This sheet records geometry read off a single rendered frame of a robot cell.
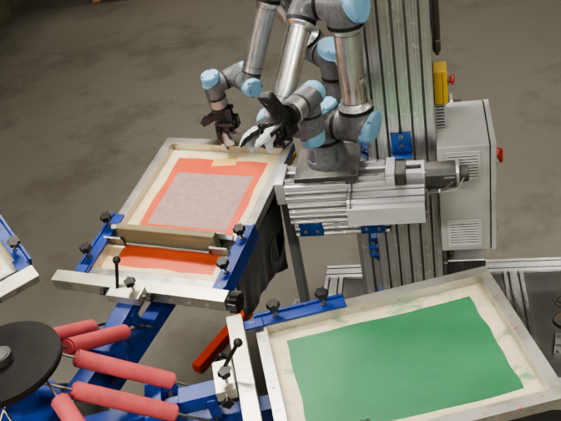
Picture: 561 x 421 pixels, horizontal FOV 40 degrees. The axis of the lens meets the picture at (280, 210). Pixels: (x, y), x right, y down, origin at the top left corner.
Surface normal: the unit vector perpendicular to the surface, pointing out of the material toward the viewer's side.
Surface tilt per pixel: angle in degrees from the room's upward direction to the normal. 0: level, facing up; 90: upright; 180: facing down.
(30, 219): 0
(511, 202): 0
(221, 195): 8
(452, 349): 0
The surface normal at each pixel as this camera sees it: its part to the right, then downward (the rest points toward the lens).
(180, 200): -0.21, -0.72
